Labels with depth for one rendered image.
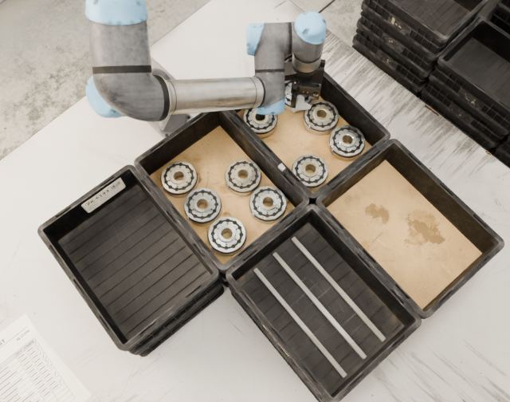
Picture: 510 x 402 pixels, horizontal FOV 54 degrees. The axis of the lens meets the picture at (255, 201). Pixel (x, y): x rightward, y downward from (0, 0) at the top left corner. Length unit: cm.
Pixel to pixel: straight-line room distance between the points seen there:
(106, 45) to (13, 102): 184
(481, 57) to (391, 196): 110
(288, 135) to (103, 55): 67
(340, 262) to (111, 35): 80
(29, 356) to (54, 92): 156
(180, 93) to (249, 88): 19
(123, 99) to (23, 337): 83
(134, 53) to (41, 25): 207
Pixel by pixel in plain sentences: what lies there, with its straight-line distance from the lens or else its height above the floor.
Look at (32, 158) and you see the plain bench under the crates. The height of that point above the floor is 70.
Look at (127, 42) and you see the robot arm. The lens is 102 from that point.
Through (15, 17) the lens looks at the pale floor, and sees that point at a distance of 317.
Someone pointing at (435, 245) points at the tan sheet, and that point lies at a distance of 145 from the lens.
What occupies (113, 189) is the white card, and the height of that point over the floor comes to 89.
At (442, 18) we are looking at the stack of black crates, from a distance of 233.
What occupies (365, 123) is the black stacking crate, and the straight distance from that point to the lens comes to 148.
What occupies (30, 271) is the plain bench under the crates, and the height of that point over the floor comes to 70.
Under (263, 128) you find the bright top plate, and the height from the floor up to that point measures 86.
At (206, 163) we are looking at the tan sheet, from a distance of 147.
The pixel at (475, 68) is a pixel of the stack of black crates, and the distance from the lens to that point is 237.
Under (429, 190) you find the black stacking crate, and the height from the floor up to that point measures 87.
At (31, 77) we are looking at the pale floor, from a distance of 288.
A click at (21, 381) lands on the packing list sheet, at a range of 159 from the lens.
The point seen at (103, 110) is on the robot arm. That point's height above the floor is 96.
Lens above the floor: 215
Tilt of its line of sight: 68 degrees down
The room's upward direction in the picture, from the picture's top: 2 degrees counter-clockwise
